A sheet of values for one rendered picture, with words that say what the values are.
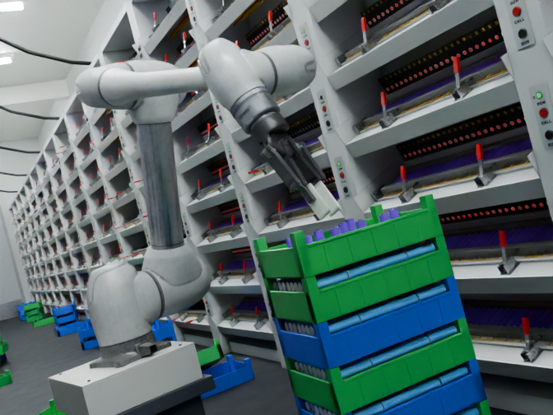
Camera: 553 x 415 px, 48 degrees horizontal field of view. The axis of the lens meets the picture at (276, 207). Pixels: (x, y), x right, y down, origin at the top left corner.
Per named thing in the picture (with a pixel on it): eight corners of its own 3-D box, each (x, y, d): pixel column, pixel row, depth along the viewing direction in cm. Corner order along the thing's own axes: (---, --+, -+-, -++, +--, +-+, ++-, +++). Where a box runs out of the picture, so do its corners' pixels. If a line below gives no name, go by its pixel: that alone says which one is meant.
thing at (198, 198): (240, 197, 247) (220, 168, 244) (190, 214, 300) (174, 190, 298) (276, 169, 255) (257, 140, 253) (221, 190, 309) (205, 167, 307)
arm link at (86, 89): (93, 62, 160) (138, 60, 169) (60, 66, 173) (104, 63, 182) (99, 114, 163) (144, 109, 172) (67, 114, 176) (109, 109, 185)
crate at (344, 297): (318, 324, 106) (305, 278, 106) (272, 317, 125) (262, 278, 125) (454, 275, 118) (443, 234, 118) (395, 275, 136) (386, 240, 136)
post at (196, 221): (224, 354, 299) (129, -5, 300) (216, 352, 308) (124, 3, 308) (260, 341, 309) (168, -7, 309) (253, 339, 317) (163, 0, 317)
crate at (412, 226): (305, 278, 106) (293, 232, 106) (262, 278, 125) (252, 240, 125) (443, 234, 118) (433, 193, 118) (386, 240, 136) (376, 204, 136)
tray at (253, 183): (335, 164, 185) (318, 137, 183) (250, 193, 238) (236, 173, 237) (378, 128, 193) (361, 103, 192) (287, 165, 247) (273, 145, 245)
